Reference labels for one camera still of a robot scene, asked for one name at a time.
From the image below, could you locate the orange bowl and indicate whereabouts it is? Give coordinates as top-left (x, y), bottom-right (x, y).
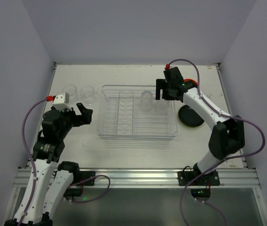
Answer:
top-left (184, 79), bottom-right (198, 86)

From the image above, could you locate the clear glass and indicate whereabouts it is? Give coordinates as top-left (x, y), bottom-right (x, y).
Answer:
top-left (153, 99), bottom-right (171, 114)
top-left (139, 90), bottom-right (153, 111)
top-left (79, 86), bottom-right (95, 105)
top-left (63, 84), bottom-right (78, 103)

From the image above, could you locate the black plate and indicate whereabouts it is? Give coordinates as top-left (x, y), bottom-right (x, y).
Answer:
top-left (178, 105), bottom-right (204, 128)

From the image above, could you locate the lime green plate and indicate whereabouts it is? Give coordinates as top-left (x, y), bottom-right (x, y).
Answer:
top-left (181, 124), bottom-right (201, 129)

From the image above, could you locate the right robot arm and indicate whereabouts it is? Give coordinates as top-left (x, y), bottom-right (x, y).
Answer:
top-left (156, 65), bottom-right (245, 177)

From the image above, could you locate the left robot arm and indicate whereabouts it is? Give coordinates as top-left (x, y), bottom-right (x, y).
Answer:
top-left (4, 103), bottom-right (93, 226)

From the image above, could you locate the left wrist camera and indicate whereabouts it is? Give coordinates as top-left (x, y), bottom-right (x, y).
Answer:
top-left (52, 92), bottom-right (71, 111)

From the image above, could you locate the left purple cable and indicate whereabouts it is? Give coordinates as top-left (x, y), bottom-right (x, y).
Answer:
top-left (18, 96), bottom-right (111, 226)

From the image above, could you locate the white wire dish rack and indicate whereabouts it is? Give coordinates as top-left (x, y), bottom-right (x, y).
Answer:
top-left (97, 85), bottom-right (177, 140)

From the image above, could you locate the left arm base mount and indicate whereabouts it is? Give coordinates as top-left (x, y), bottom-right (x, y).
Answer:
top-left (71, 170), bottom-right (95, 186)

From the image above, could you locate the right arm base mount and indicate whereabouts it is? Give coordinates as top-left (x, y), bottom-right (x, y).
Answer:
top-left (177, 166), bottom-right (220, 186)

